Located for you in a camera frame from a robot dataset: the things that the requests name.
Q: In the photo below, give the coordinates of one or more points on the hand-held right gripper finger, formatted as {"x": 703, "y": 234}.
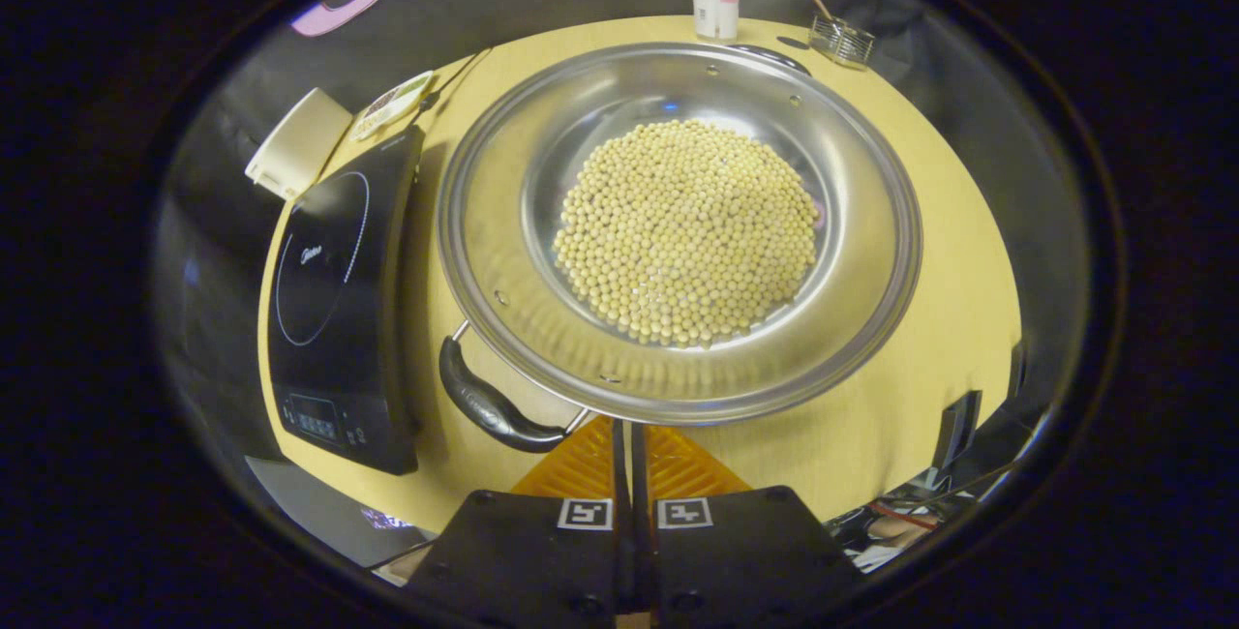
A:
{"x": 621, "y": 484}
{"x": 642, "y": 484}

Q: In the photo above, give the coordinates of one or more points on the black induction cooktop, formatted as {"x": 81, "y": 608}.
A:
{"x": 339, "y": 319}

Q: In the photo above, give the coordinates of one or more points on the pile of soybeans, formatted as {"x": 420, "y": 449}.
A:
{"x": 687, "y": 232}

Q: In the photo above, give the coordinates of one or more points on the white divided dish of beans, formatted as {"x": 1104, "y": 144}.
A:
{"x": 392, "y": 104}

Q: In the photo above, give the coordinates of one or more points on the small black disc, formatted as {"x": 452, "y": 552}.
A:
{"x": 792, "y": 42}

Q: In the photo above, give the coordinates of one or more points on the white toaster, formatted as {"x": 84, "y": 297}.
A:
{"x": 295, "y": 145}

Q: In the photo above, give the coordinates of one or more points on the glass jar with stick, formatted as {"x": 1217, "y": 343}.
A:
{"x": 842, "y": 41}

